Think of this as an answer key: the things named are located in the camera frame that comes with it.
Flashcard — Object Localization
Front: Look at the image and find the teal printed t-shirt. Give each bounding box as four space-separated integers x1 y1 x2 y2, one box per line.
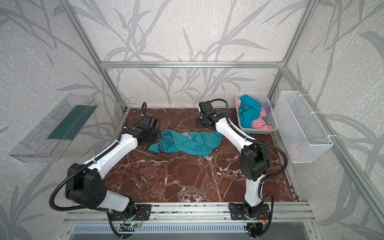
148 130 223 157

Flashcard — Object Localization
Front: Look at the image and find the white plastic laundry basket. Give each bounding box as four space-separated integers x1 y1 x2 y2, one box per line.
235 95 278 135

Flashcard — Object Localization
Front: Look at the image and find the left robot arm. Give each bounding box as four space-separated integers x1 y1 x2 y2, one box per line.
65 115 162 216

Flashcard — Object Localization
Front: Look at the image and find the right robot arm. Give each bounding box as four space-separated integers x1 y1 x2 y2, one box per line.
196 101 270 214

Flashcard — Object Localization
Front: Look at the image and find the teal t-shirt in basket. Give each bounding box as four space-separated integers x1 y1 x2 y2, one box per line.
238 95 262 129

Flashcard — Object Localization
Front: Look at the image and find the pink t-shirt in basket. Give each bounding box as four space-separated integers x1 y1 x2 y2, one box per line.
236 99 272 130

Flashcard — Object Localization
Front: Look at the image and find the purple t-shirt in basket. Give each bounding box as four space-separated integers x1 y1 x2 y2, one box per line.
261 103 271 114

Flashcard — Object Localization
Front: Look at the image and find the green circuit board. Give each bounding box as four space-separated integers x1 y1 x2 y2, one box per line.
121 223 142 230

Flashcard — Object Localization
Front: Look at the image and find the right black corrugated cable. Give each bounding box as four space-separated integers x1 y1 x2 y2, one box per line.
206 98 289 184

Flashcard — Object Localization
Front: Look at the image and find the black corrugated cable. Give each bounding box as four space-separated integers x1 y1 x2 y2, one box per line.
206 98 289 184
48 101 148 212

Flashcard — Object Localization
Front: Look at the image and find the aluminium frame crossbar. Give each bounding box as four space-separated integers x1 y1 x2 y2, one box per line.
100 61 283 69

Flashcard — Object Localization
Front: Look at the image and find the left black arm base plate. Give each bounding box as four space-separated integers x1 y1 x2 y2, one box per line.
110 204 152 221

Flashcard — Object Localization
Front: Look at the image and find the pink item in wire basket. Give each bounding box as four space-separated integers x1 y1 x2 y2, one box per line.
288 143 300 159

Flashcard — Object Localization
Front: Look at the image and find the white wire mesh basket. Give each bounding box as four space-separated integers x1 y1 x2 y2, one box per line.
272 91 334 164

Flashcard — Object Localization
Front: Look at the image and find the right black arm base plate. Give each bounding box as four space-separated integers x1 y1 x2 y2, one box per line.
228 202 271 222

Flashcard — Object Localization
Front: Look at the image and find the clear plastic wall tray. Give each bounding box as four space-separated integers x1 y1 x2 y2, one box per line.
9 94 98 163

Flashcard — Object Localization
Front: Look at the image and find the left black corrugated cable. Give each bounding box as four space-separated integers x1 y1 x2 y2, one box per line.
48 101 148 212

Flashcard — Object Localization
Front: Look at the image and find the slotted white cable duct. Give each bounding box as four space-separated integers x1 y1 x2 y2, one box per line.
72 223 246 234

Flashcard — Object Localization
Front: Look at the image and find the aluminium front rail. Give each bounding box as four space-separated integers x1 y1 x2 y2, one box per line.
63 202 316 224

